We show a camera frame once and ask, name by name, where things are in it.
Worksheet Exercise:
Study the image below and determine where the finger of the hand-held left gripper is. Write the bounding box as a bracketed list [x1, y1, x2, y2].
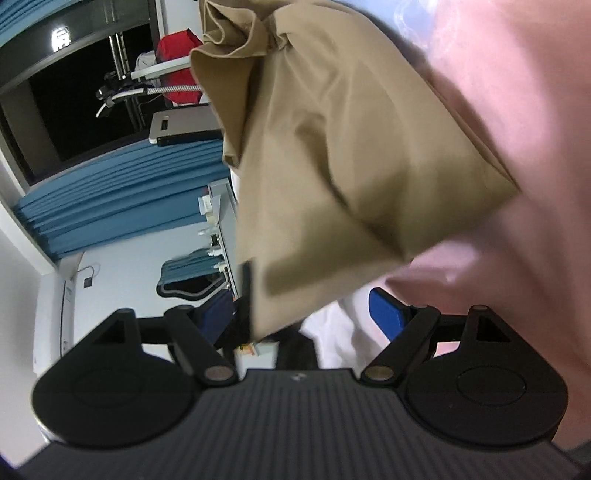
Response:
[241, 260, 256, 342]

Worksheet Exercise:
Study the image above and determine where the dark window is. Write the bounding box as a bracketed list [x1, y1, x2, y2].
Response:
[0, 0, 205, 186]

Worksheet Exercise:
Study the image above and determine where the blue curtain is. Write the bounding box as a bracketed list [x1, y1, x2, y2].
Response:
[13, 138, 230, 271]
[0, 0, 112, 48]

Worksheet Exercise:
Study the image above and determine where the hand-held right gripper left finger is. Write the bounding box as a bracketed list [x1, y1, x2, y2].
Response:
[69, 290, 238, 388]

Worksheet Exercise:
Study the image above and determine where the red garment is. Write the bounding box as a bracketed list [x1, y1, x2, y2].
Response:
[154, 28, 205, 106]

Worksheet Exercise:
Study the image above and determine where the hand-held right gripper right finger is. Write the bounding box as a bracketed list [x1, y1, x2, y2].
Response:
[360, 286, 525, 387]

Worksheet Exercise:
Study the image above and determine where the white vanity desk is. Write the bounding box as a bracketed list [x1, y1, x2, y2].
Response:
[208, 180, 243, 297]

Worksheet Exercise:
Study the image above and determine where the pastel tie-dye bed sheet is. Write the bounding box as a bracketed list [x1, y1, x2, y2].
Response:
[300, 0, 591, 462]

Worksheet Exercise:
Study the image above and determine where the wavy black-framed mirror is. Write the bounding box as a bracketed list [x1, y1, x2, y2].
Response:
[157, 249, 228, 302]

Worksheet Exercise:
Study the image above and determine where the tan shirt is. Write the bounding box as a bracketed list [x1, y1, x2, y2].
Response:
[190, 0, 519, 342]

